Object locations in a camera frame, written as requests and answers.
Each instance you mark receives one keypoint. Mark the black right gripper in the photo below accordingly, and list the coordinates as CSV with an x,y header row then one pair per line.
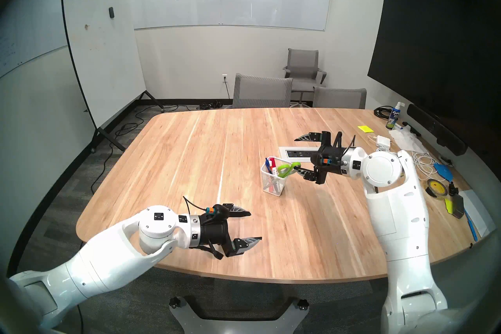
x,y
328,159

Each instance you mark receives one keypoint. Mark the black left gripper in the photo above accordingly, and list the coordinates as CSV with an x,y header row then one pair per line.
x,y
214,232

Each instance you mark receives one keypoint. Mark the orange Expo marker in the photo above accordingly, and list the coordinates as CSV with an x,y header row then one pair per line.
x,y
271,165

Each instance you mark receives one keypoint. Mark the blue ballpoint pen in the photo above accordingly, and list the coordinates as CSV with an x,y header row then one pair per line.
x,y
268,165

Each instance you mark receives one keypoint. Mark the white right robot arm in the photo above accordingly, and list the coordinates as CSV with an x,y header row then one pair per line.
x,y
403,219

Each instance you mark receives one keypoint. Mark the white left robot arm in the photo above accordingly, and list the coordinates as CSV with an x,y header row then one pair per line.
x,y
98,266

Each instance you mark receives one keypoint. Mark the white mesh pen holder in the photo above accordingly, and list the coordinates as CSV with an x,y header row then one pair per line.
x,y
272,186

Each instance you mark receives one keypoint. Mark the blue pen beside paper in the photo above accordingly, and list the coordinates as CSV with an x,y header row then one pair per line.
x,y
471,225

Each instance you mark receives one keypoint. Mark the silver table power outlet panel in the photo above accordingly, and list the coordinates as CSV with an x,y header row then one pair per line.
x,y
301,153

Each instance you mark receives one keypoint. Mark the yellow sticky note pad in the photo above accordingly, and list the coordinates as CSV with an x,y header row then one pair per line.
x,y
365,129

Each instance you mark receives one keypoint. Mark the grey mesh table chair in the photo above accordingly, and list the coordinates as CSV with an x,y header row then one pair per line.
x,y
340,98
262,90

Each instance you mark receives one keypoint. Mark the white power adapter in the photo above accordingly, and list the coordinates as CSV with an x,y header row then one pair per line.
x,y
383,140

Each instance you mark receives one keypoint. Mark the grey office chair with armrests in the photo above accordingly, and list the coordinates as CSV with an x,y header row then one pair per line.
x,y
303,63

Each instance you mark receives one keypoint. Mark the Expo cleaner spray bottle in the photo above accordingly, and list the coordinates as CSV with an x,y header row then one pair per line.
x,y
393,118

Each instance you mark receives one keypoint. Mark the black base knob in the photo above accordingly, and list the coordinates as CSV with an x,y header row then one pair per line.
x,y
302,302
175,302

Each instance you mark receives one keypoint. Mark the white crumpled tissue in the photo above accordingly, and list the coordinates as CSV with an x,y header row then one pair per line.
x,y
407,139

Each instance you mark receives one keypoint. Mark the black yellow tape roll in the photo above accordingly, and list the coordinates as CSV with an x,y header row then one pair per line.
x,y
429,191

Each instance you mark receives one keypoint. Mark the black video sound bar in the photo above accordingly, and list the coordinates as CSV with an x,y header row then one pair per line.
x,y
434,127

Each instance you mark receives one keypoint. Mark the blue flat object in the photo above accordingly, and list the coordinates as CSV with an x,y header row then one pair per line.
x,y
444,171

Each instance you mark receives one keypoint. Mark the small black clip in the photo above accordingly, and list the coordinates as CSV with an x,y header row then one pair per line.
x,y
453,189

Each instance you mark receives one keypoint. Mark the grey yellow eraser block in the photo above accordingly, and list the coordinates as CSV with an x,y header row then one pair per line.
x,y
456,206

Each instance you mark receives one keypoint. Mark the white paper sheet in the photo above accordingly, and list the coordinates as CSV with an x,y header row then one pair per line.
x,y
479,212

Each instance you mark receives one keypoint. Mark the mobile whiteboard on stand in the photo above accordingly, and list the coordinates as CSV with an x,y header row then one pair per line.
x,y
101,55

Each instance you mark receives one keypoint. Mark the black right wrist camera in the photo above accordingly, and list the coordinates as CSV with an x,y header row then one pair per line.
x,y
327,159

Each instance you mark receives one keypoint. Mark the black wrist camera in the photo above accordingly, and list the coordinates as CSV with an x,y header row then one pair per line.
x,y
221,212
327,159

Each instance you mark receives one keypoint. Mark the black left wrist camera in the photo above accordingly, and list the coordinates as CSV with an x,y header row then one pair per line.
x,y
221,212

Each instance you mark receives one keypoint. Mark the large black wall screen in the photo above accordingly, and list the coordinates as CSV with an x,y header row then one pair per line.
x,y
430,43

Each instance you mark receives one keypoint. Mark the wall whiteboard with writing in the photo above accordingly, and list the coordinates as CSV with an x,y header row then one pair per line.
x,y
31,32

